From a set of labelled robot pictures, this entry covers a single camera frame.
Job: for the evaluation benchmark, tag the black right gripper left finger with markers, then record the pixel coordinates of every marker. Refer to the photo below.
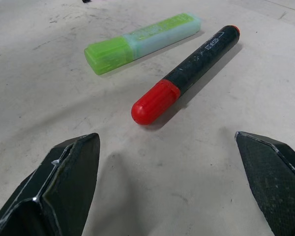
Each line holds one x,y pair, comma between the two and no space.
61,186

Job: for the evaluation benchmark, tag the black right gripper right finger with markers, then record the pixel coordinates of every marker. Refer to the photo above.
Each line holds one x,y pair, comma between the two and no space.
273,182

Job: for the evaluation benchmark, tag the black marker with red cap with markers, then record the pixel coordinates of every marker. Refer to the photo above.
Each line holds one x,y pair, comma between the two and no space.
186,73

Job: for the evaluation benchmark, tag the green highlighter pen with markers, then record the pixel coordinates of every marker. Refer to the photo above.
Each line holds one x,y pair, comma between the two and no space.
137,41

